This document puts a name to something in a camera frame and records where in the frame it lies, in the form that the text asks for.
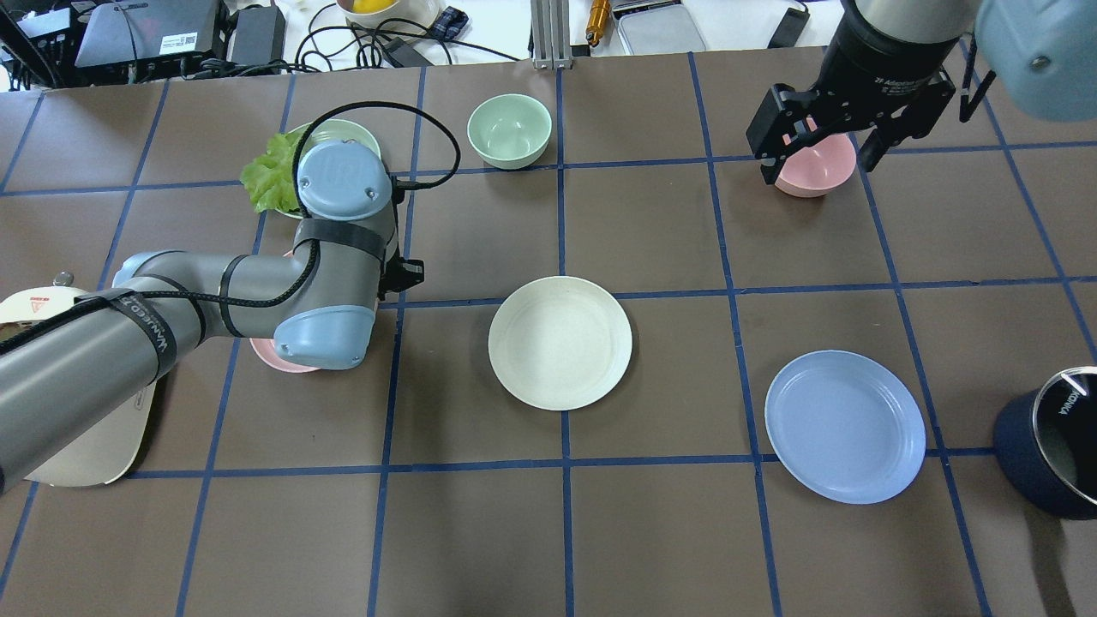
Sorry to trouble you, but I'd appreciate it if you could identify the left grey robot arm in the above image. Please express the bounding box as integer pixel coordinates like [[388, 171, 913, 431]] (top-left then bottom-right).
[[1, 141, 423, 491]]

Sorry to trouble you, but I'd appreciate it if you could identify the aluminium frame post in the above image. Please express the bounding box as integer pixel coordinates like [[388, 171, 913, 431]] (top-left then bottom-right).
[[530, 0, 573, 70]]

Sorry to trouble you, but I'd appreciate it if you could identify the pink bowl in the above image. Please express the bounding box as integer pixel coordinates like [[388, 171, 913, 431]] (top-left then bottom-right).
[[774, 133, 857, 198]]

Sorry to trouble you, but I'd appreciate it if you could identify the cream toaster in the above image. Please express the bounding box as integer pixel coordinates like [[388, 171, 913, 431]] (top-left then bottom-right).
[[1, 271, 158, 487]]

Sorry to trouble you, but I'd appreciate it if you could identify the black laptop power brick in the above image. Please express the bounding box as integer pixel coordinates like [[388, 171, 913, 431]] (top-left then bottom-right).
[[227, 5, 286, 67]]

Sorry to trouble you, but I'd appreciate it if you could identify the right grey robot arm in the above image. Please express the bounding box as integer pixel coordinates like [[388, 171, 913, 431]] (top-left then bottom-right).
[[746, 1, 1096, 184]]

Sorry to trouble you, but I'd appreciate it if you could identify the pink plate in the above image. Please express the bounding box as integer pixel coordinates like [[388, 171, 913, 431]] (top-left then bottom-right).
[[249, 338, 319, 374]]

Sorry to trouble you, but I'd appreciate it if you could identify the green bowl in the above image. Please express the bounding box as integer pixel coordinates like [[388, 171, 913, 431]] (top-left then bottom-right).
[[466, 93, 554, 171]]

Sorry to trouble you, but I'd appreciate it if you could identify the black computer box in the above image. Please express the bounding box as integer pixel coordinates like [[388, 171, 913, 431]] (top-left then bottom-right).
[[75, 1, 228, 69]]

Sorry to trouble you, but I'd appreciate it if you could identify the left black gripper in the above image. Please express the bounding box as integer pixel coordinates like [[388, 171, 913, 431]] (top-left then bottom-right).
[[378, 257, 426, 301]]

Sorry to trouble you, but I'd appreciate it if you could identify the bowl with toy fruit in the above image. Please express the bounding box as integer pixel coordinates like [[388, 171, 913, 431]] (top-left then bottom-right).
[[336, 1, 442, 27]]

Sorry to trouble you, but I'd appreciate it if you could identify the cream plate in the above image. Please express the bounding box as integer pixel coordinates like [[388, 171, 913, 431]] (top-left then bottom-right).
[[489, 276, 633, 411]]

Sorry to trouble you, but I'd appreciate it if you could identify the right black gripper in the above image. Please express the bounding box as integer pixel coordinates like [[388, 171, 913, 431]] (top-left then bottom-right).
[[746, 68, 955, 184]]

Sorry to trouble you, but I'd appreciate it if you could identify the green lettuce leaf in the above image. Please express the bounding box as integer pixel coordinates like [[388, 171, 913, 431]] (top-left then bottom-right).
[[239, 128, 304, 216]]

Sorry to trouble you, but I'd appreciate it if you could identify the dark blue pot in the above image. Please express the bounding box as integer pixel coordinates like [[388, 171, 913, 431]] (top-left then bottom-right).
[[992, 366, 1096, 520]]

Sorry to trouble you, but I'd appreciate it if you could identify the blue plate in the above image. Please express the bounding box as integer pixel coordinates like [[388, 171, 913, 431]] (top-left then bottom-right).
[[764, 349, 927, 505]]

